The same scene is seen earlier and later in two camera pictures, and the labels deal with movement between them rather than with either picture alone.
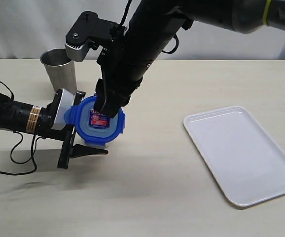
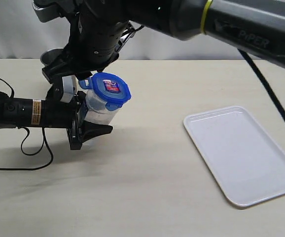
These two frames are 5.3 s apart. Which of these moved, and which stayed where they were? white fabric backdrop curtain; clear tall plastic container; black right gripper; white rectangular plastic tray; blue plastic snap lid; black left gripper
Moved: clear tall plastic container; black right gripper; black left gripper; blue plastic snap lid
Stayed: white fabric backdrop curtain; white rectangular plastic tray
